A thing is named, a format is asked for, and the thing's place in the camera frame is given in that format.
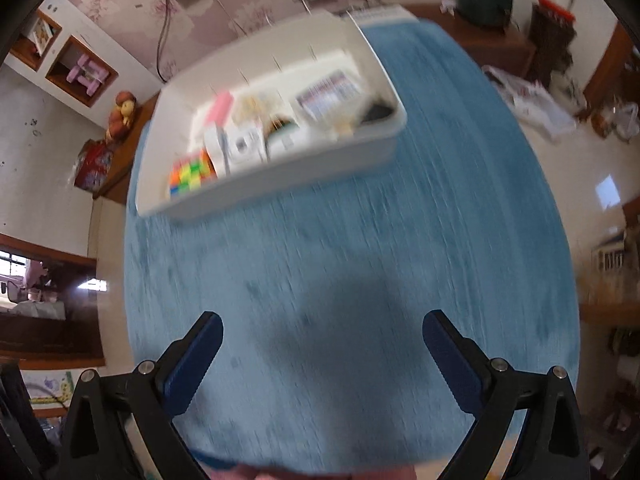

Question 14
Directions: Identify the bowl of fruit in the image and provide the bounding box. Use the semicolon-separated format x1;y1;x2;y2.
107;91;138;143

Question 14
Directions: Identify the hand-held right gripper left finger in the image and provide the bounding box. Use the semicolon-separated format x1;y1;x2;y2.
60;311;224;480

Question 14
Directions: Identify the small clear plastic case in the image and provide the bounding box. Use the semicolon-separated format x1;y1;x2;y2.
235;95;266;126

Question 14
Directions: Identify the red tissue pack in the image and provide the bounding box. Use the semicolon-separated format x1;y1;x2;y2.
74;140;118;193

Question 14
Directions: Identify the dark carved stand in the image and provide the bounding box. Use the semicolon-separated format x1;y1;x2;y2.
530;10;573;86

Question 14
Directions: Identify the black charger plug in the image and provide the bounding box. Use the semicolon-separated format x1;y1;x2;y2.
360;100;396;126

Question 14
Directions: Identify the white body tape measure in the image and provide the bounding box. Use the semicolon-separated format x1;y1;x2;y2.
202;122;312;178

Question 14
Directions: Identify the white set-top box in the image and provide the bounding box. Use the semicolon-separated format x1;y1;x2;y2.
345;4;418;28

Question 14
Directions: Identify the white plastic bag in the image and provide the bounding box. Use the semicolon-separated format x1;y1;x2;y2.
482;65;576;143

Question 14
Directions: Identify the colourful puzzle cube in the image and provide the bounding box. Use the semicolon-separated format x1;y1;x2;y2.
167;150;217;198

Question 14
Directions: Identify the clear plastic bag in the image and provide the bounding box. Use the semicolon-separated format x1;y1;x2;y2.
592;102;640;141

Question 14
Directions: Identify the picture book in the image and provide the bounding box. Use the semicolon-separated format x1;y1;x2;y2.
30;17;51;53

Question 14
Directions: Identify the pink dumbbell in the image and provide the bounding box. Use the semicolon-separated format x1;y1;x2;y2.
80;65;108;93
65;56;96;83

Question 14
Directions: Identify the blue plush blanket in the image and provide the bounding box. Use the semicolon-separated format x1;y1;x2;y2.
122;17;582;473

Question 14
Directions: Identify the white plastic storage box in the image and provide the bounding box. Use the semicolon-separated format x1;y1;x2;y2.
135;7;408;223

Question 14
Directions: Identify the wooden side cabinet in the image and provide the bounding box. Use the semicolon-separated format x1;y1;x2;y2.
92;95;156;206

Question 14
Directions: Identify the clear box with barcode label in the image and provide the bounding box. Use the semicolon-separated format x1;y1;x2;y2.
295;70;363;121

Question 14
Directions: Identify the black television cable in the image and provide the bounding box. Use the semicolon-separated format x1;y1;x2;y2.
156;0;172;83

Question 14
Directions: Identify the wooden television bench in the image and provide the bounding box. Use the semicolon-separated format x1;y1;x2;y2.
415;5;536;81

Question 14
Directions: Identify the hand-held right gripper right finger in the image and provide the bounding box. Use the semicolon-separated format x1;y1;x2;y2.
422;310;588;480

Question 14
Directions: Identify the white compact camera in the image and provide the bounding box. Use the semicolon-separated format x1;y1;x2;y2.
225;127;266;171

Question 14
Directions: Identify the pink garment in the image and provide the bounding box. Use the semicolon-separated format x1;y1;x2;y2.
210;462;416;480

